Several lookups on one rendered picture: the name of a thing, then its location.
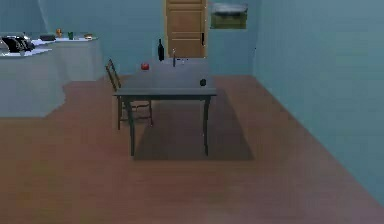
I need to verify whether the framed landscape picture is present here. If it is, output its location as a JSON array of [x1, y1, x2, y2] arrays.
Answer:
[[210, 2, 249, 30]]

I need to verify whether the dark grey dining table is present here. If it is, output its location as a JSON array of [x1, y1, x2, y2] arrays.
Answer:
[[113, 58, 218, 158]]

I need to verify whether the brown wooden chair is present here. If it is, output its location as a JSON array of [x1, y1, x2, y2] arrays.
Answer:
[[105, 58, 154, 131]]

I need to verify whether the brown wooden room door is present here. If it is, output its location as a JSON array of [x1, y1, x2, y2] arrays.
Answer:
[[164, 0, 209, 59]]

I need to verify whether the pale grey kitchen counter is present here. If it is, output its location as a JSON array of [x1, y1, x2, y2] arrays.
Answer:
[[0, 35, 105, 118]]

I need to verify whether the dark glass bottle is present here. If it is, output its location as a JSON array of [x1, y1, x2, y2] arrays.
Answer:
[[157, 38, 165, 62]]

